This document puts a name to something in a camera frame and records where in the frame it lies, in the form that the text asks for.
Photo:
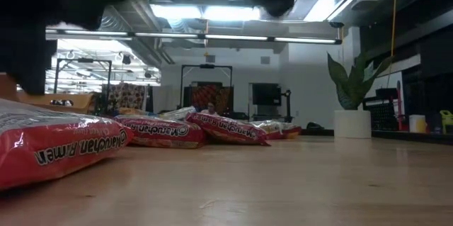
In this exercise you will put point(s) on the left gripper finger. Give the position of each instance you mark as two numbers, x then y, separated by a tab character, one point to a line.
32	84

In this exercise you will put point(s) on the orange Maruchan ramen packet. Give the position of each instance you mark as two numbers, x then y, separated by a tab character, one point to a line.
60	144

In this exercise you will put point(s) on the red Maruchan ramen packet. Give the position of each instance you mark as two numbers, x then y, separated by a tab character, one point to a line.
279	131
226	128
163	132

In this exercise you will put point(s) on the yellow-orange plastic bin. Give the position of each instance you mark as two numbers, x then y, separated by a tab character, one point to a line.
74	103

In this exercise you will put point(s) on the patterned hanging cloth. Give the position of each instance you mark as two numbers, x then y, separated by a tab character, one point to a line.
131	95
209	95

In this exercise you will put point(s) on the person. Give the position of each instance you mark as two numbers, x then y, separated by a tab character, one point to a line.
211	108

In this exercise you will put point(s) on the bright ceiling light panel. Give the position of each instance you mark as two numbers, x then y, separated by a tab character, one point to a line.
325	6
212	12

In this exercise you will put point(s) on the long linear ceiling light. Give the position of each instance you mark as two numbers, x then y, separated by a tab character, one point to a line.
233	37

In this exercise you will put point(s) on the dark monitor screen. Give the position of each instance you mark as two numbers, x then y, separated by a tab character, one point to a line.
266	94

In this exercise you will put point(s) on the snake plant in white pot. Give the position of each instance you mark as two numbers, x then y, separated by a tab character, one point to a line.
352	123

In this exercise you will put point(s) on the black mesh crate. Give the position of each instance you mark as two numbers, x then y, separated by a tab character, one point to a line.
382	114

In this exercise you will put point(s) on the yellow-green container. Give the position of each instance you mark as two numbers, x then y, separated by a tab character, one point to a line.
447	121

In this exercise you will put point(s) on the black background rig frame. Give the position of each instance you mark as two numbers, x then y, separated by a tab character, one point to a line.
85	60
207	66

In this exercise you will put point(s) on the grey square wall vent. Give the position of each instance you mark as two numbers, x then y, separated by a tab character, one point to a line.
210	59
265	60

